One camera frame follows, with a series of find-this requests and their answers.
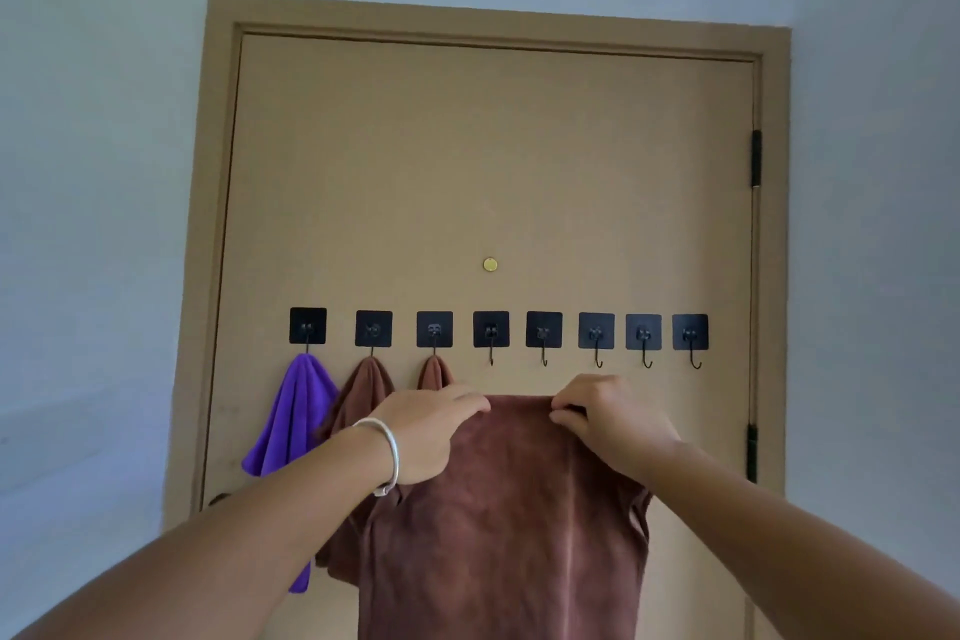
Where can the row of black hooks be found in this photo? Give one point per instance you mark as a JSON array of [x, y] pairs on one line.
[[307, 324]]

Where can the beige door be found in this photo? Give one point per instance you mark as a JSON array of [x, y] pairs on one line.
[[487, 137], [487, 17]]

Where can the purple towel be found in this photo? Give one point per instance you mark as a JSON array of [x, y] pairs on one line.
[[292, 414]]

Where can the person's right hand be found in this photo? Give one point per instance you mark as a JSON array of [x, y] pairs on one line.
[[619, 426]]

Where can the person's left hand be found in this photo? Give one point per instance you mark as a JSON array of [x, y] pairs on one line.
[[427, 429]]

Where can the brown towel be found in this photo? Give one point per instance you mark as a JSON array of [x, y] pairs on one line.
[[433, 375], [510, 527], [364, 392]]

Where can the person's right forearm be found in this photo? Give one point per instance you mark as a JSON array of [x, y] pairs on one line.
[[810, 557]]

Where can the person's left forearm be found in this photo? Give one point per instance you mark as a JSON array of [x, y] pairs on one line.
[[225, 557]]

